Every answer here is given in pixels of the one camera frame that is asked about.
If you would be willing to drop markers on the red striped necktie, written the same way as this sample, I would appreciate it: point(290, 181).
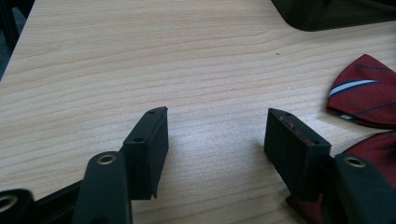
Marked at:
point(364, 93)

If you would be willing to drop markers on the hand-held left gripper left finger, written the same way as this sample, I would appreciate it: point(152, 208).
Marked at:
point(143, 161)

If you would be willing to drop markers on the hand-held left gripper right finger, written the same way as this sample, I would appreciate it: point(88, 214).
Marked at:
point(299, 155)

